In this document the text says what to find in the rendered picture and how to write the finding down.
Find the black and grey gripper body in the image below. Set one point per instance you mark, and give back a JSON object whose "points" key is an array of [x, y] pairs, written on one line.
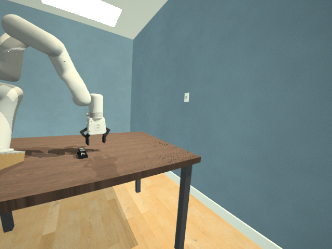
{"points": [[95, 125]]}

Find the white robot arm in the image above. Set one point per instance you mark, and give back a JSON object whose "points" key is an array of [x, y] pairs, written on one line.
{"points": [[20, 34]]}

